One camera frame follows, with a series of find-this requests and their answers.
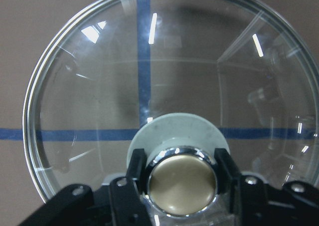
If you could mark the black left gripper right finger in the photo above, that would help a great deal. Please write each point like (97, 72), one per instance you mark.
(255, 203)

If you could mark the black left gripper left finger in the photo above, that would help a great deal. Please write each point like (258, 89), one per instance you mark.
(117, 204)

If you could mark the glass pot lid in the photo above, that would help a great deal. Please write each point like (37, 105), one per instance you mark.
(119, 64)

